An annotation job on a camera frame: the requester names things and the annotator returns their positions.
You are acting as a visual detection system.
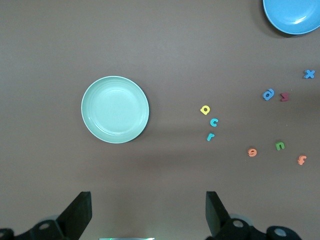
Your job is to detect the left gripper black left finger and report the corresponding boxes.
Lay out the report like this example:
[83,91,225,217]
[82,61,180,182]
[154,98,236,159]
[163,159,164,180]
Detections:
[0,191,93,240]

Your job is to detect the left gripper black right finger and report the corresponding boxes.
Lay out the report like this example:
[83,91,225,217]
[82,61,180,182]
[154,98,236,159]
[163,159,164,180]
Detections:
[205,191,303,240]

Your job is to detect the light green plate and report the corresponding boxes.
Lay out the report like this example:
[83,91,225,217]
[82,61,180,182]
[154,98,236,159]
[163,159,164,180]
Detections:
[80,75,150,144]

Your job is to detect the blue foam letter a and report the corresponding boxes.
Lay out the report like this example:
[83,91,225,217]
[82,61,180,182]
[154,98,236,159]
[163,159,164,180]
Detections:
[262,88,275,101]

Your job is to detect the brown table cover sheet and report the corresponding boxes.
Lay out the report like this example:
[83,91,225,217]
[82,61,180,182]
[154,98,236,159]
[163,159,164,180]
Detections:
[0,0,320,240]

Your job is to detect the blue plate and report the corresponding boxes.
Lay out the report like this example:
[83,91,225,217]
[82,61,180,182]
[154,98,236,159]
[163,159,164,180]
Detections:
[262,0,320,36]

